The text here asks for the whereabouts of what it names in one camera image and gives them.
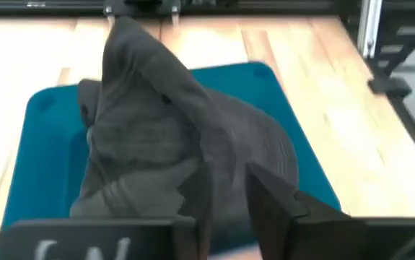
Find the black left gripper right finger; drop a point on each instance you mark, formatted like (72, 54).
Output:
(272, 213)

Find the gray knit hat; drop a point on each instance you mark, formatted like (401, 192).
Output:
(149, 137)

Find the blue plastic bin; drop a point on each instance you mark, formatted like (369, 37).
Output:
(41, 162)

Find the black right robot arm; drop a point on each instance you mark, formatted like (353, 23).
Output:
(140, 6)

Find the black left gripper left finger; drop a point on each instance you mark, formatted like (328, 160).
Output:
(196, 224)

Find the silver aluminium frame post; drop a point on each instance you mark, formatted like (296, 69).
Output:
(369, 25)

